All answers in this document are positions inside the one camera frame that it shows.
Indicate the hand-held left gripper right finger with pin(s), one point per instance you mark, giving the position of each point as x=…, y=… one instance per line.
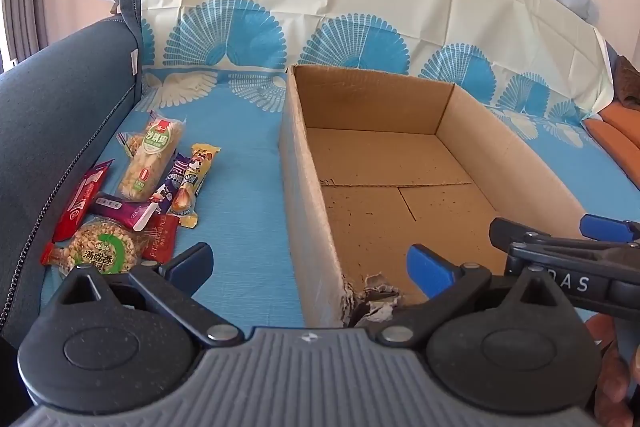
x=430, y=267

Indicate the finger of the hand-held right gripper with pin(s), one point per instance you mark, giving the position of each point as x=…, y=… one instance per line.
x=500, y=232
x=605, y=227

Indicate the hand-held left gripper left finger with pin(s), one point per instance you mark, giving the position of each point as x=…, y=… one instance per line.
x=192, y=259

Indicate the red square packet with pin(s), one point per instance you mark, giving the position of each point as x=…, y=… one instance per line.
x=160, y=237

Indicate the yellow snack bar packet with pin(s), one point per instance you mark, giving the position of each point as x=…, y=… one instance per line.
x=187, y=202

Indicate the purple striped candy packet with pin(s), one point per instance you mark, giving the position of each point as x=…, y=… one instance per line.
x=175, y=172

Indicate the purple stick packet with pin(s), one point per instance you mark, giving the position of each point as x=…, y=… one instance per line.
x=120, y=207

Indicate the round peanut cake packet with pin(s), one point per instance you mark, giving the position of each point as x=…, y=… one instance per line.
x=100, y=247

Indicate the pale puffed bar green label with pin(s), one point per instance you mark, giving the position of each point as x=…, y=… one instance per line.
x=145, y=162

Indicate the brown cardboard box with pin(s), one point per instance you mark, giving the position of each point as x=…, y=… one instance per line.
x=380, y=167

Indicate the long red snack packet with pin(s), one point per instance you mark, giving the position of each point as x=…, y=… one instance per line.
x=80, y=202

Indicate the clear round cracker packet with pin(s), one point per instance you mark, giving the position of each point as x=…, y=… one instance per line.
x=126, y=144

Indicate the person's right hand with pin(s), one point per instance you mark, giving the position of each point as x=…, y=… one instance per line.
x=612, y=372

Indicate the orange cushion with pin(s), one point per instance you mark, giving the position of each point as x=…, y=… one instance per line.
x=620, y=142

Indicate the blue white printed sheet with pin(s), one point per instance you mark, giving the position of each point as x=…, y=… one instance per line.
x=240, y=157

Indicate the brown cloth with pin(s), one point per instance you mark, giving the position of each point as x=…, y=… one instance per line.
x=627, y=82

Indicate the blue-grey sofa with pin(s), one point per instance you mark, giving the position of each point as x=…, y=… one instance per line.
x=50, y=107

